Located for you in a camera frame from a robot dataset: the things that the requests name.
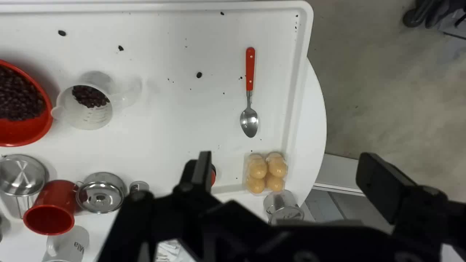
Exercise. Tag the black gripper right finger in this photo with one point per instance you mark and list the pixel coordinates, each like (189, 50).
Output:
(403, 199)

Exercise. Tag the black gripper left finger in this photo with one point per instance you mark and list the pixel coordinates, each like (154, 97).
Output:
(205, 169)

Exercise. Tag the clear plastic jar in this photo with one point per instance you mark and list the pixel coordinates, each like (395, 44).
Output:
(93, 117)

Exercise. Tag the small steel bowl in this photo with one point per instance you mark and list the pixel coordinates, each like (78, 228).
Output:
(23, 175)

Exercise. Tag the orange bowl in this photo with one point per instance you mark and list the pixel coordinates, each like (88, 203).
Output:
(24, 133)

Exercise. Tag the pale bread roll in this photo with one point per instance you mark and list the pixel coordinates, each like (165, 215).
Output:
(276, 184)
(256, 185)
(278, 164)
(257, 167)

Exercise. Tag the white plastic tray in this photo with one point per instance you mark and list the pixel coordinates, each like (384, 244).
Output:
(170, 121)

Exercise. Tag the steel shaker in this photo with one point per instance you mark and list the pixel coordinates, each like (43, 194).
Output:
(139, 188)

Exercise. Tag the dark coffee bean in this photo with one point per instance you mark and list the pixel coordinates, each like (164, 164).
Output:
(199, 75)
(62, 33)
(120, 49)

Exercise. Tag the flat steel dish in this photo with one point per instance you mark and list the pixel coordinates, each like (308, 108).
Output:
(103, 193)

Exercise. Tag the white mug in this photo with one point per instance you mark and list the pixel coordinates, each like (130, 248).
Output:
(68, 245)

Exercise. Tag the red mug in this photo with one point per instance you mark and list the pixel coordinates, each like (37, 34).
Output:
(52, 209)

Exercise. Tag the black equipment on floor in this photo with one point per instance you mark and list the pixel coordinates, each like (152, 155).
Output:
(427, 12)

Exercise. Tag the coffee beans heap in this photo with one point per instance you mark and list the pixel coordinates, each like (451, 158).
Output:
(17, 97)

